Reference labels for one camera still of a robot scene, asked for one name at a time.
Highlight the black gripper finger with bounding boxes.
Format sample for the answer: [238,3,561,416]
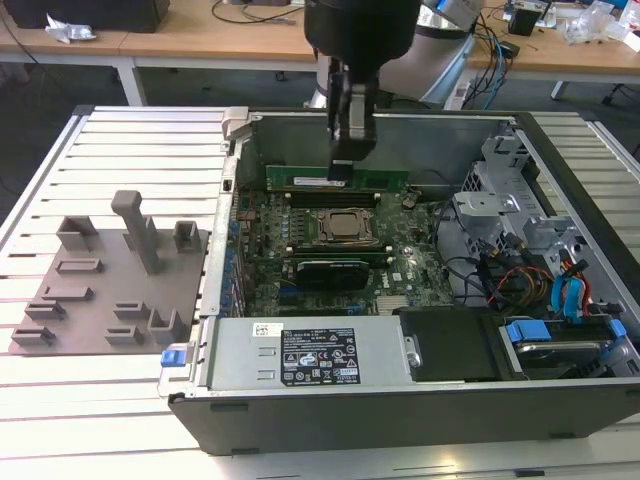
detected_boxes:
[327,69,379,187]

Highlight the green RAM stick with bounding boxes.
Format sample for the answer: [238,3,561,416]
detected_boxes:
[264,164,410,194]

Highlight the black RAM slot white clips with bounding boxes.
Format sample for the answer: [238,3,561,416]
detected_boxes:
[284,253,392,262]
[288,192,377,201]

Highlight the CPU socket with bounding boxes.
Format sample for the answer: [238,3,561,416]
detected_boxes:
[312,207,377,245]

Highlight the silver CPU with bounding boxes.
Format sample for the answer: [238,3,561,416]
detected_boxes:
[327,212,364,237]

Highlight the metal socket cover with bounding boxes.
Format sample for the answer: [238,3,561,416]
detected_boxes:
[317,209,374,241]

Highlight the grey plastic case latch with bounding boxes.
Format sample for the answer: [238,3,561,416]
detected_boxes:
[221,107,250,141]

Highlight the green motherboard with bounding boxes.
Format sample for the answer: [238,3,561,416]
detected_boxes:
[232,187,471,319]

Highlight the black graphics card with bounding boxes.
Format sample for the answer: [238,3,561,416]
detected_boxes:
[294,258,372,291]

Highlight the silver metal drive cage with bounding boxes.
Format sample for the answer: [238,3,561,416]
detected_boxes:
[449,124,591,311]

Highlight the small black box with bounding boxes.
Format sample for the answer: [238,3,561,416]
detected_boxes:
[507,4,544,36]

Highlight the silver finned heat sink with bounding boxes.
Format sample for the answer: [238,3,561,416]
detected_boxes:
[374,295,412,316]

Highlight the wooden desk white legs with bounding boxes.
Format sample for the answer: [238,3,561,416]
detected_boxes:
[0,0,321,107]
[464,0,640,101]

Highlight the clear plastic bags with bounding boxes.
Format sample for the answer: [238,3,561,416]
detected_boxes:
[562,2,631,46]

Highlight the silver power supply unit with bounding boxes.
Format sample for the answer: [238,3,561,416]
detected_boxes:
[199,315,421,392]

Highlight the black plastic shroud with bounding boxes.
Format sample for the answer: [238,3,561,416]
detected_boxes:
[394,307,506,384]

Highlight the blue disk carrier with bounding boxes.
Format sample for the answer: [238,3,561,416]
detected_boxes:
[499,319,629,381]

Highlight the large black box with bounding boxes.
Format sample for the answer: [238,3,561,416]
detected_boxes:
[9,0,171,34]

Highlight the crumpled silver plastic wrap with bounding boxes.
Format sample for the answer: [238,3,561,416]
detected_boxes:
[44,13,96,45]

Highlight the grey parts rack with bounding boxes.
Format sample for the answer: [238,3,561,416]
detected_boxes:
[9,189,211,357]

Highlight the blue plastic case latch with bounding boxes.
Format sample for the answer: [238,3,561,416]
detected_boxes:
[160,347,187,370]

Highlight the black and silver PC case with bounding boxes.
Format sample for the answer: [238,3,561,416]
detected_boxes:
[157,107,640,456]

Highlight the silver hard disk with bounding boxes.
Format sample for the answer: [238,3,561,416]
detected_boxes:
[517,339,614,371]

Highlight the black cable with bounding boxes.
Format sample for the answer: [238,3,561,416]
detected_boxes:
[432,197,481,301]

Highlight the yellow and black power wires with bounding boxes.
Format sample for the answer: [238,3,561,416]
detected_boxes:
[492,264,551,306]

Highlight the blue flat data cable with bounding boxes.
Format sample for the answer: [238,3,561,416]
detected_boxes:
[552,272,591,321]

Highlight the red data cable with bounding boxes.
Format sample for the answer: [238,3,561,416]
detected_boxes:
[577,259,595,315]

